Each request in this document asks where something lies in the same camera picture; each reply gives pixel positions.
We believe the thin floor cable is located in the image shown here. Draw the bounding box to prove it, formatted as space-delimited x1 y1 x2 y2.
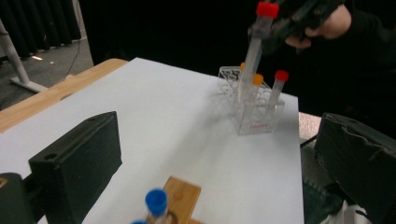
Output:
62 38 82 82

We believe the white metal desk frame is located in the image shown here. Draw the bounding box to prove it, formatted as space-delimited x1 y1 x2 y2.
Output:
0 18 50 93

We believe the white table sheet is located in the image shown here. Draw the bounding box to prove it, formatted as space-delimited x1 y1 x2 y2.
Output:
0 57 304 224

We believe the red cap test tube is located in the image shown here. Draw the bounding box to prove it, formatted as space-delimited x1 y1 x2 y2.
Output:
264 69 290 125
237 1 280 104

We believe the wooden test tube rack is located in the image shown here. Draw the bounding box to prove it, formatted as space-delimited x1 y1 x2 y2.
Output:
144 175 203 224

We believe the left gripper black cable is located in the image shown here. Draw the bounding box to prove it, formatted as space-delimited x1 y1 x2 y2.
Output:
299 133 320 147

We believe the black curtain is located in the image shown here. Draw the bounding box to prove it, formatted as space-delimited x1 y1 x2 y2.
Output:
0 0 82 60

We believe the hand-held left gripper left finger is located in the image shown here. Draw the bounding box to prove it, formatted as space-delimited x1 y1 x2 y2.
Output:
28 110 123 224

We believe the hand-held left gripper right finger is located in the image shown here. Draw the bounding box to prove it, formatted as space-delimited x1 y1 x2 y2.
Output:
313 112 396 224

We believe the clear acrylic test tube rack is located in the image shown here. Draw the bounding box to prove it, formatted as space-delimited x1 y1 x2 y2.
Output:
216 64 286 137

